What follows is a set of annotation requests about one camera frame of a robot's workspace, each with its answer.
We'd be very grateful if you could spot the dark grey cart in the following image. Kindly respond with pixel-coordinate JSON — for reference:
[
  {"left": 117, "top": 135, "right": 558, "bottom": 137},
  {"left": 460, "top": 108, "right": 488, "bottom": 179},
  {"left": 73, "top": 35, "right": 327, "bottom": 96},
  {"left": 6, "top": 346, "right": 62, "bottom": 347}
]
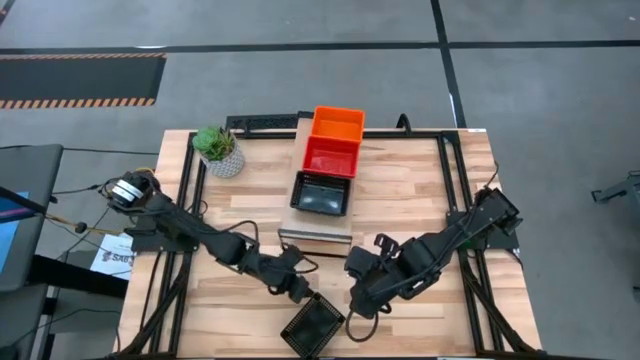
[{"left": 0, "top": 144, "right": 65, "bottom": 294}]

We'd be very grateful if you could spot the black bar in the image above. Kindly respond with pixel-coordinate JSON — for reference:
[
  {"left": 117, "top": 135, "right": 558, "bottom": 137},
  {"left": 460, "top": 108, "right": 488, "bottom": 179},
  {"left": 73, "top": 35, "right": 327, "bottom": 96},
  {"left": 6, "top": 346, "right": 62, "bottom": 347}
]
[{"left": 0, "top": 185, "right": 51, "bottom": 217}]

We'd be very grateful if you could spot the succulent in white patterned pot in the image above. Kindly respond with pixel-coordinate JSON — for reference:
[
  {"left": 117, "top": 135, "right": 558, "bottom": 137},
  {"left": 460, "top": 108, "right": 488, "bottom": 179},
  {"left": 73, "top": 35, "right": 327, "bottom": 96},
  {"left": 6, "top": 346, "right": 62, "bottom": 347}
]
[{"left": 192, "top": 126, "right": 246, "bottom": 179}]

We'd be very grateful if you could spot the blue screen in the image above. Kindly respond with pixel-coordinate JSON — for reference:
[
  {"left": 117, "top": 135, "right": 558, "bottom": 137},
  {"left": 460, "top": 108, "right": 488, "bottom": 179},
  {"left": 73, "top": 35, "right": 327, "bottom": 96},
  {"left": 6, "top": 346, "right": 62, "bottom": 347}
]
[{"left": 0, "top": 191, "right": 31, "bottom": 275}]

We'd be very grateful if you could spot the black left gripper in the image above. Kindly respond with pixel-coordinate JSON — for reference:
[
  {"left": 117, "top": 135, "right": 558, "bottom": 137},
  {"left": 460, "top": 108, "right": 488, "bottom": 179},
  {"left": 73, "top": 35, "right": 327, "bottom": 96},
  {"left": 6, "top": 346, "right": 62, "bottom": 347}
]
[{"left": 267, "top": 245, "right": 319, "bottom": 304}]

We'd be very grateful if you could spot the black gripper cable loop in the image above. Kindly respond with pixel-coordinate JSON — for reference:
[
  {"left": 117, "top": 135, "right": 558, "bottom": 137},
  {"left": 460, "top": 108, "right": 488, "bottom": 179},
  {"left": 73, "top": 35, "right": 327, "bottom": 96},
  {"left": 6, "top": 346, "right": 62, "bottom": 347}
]
[{"left": 344, "top": 308, "right": 380, "bottom": 344}]

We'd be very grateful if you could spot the wooden shelf with black legs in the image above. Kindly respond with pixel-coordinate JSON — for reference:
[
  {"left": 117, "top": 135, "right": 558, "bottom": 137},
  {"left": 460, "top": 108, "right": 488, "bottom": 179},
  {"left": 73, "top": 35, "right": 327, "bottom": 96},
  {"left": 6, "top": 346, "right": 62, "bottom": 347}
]
[{"left": 277, "top": 117, "right": 355, "bottom": 258}]

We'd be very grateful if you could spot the red plastic basket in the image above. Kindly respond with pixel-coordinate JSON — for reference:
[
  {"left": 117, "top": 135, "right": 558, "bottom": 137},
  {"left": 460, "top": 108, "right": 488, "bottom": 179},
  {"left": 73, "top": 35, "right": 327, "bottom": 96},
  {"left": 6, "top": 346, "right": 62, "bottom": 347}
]
[{"left": 301, "top": 135, "right": 362, "bottom": 180}]

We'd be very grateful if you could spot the orange plastic basket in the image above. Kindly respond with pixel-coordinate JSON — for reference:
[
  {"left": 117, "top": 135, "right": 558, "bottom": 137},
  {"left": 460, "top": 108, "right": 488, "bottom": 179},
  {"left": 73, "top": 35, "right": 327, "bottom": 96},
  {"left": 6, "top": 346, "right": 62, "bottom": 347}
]
[{"left": 310, "top": 105, "right": 367, "bottom": 145}]

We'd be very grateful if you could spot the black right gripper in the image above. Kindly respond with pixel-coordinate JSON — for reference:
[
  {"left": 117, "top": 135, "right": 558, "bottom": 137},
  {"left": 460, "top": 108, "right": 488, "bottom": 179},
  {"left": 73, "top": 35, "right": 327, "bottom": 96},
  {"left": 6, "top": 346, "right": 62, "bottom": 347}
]
[{"left": 344, "top": 245, "right": 401, "bottom": 320}]

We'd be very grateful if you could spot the black hazard-striped floor mat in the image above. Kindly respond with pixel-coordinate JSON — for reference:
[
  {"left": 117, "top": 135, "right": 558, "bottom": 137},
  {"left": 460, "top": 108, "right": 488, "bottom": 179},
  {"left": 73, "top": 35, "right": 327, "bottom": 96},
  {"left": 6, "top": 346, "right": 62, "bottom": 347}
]
[{"left": 0, "top": 52, "right": 168, "bottom": 110}]

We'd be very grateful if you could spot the black plastic basket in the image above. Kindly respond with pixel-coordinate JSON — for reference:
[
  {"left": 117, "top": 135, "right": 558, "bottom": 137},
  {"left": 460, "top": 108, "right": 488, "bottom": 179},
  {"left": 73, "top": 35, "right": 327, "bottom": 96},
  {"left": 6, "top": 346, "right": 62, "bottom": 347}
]
[
  {"left": 279, "top": 292, "right": 347, "bottom": 360},
  {"left": 289, "top": 170, "right": 352, "bottom": 217}
]

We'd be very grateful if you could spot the black floor beam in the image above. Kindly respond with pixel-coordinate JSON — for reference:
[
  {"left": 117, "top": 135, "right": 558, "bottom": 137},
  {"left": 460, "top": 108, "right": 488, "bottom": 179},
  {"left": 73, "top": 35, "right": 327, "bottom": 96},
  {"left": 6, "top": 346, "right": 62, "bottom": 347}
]
[{"left": 27, "top": 254, "right": 129, "bottom": 300}]

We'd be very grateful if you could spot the yellow cable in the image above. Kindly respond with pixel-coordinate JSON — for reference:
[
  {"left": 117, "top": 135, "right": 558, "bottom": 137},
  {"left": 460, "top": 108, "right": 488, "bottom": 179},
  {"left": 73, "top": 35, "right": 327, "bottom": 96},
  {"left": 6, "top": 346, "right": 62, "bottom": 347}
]
[{"left": 44, "top": 167, "right": 154, "bottom": 237}]

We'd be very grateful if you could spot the white printed paper sign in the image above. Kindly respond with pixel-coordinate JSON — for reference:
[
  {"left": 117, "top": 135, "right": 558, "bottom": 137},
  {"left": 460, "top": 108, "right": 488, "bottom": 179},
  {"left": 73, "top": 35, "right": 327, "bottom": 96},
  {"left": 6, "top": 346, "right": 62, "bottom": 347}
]
[{"left": 89, "top": 232, "right": 136, "bottom": 281}]

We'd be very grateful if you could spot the black perforated metal bracket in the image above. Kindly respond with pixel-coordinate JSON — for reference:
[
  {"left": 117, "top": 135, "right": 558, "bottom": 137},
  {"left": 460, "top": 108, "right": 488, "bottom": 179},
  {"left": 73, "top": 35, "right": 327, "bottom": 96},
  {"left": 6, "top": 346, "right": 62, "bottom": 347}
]
[{"left": 225, "top": 113, "right": 301, "bottom": 132}]

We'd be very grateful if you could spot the black stand base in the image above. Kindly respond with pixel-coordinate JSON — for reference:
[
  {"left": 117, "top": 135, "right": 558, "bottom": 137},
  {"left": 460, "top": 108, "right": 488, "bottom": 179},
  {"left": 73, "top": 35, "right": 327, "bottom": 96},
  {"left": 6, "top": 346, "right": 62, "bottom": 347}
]
[{"left": 591, "top": 169, "right": 640, "bottom": 204}]

